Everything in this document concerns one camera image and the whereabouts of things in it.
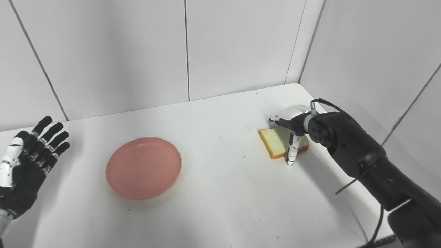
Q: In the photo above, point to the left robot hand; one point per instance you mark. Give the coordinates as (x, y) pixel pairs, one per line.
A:
(27, 162)

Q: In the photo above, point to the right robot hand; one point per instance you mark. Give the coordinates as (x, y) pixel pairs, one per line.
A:
(293, 127)

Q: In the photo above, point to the slice of white bread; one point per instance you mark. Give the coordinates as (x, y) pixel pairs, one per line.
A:
(275, 143)

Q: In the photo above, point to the pink round plate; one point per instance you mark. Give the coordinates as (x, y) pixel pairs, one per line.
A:
(143, 168)

